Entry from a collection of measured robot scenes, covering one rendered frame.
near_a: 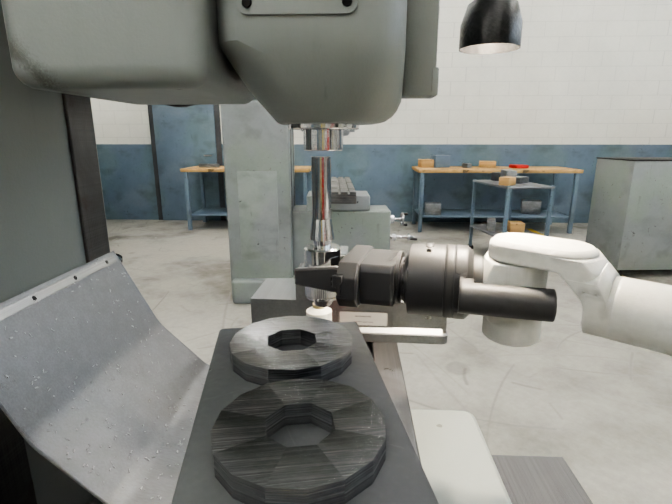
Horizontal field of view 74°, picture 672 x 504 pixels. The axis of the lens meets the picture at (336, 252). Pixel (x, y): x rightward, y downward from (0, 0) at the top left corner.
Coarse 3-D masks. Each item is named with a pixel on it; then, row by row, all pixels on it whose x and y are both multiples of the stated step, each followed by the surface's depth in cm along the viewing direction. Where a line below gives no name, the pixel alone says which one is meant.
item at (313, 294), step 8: (304, 256) 56; (304, 264) 57; (312, 264) 55; (320, 264) 55; (328, 264) 55; (336, 264) 56; (312, 288) 56; (312, 296) 56; (320, 296) 56; (328, 296) 56
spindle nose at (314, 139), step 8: (304, 136) 52; (312, 136) 51; (320, 136) 51; (328, 136) 51; (336, 136) 51; (304, 144) 52; (312, 144) 51; (320, 144) 51; (328, 144) 51; (336, 144) 52
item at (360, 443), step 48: (240, 336) 33; (288, 336) 34; (336, 336) 33; (240, 384) 29; (288, 384) 27; (336, 384) 27; (384, 384) 29; (192, 432) 24; (240, 432) 22; (288, 432) 24; (336, 432) 22; (384, 432) 22; (192, 480) 21; (240, 480) 19; (288, 480) 19; (336, 480) 19; (384, 480) 21
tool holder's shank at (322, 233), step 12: (324, 156) 54; (312, 168) 53; (324, 168) 53; (312, 180) 54; (324, 180) 53; (312, 192) 54; (324, 192) 54; (312, 204) 55; (324, 204) 54; (312, 216) 55; (324, 216) 54; (312, 228) 55; (324, 228) 55; (312, 240) 55; (324, 240) 55
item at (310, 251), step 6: (306, 246) 56; (312, 246) 56; (330, 246) 56; (336, 246) 56; (306, 252) 55; (312, 252) 55; (318, 252) 54; (324, 252) 54; (330, 252) 55; (336, 252) 55; (318, 258) 55; (324, 258) 55
